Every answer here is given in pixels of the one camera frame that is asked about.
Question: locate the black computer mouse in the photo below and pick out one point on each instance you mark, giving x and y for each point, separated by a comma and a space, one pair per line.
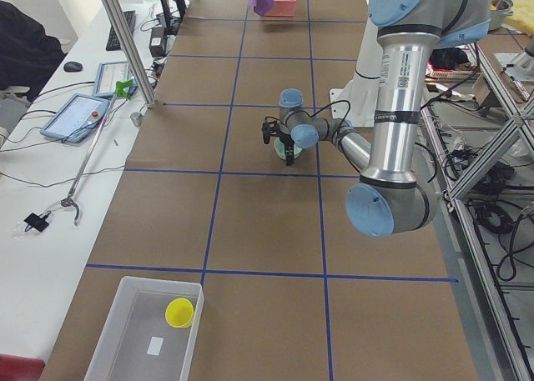
72, 67

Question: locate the white label sticker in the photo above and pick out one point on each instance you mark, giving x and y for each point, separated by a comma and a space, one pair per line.
155, 346

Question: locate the small silver metal cup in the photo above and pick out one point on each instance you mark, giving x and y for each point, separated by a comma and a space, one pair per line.
136, 118

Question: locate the yellow plastic cup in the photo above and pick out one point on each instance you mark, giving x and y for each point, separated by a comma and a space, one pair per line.
179, 313

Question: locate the aluminium side frame rack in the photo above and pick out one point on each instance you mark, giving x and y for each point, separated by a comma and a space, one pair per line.
481, 131

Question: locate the blue teach pendant near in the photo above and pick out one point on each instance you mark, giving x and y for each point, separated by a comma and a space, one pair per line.
76, 118

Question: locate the blue teach pendant far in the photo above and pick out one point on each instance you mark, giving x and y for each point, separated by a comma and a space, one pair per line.
107, 76

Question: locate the red object at corner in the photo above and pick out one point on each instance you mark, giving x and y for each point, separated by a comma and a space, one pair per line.
21, 368

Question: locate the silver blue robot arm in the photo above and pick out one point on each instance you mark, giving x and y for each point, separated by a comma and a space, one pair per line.
388, 198

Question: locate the clear plastic storage bin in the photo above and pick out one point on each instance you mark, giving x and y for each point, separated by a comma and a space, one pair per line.
136, 315

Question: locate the aluminium frame post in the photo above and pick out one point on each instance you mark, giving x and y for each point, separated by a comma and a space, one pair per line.
126, 39

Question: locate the blue teach pendant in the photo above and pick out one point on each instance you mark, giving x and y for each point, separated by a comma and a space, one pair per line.
107, 76
76, 118

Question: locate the long reacher grabber tool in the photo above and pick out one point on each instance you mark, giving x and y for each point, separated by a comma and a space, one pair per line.
121, 91

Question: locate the black power adapter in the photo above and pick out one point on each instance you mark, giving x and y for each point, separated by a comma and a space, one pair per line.
157, 42

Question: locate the black small device on table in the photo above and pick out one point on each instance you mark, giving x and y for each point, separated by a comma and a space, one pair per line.
36, 222

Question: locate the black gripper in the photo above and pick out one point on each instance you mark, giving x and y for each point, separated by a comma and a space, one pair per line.
285, 140

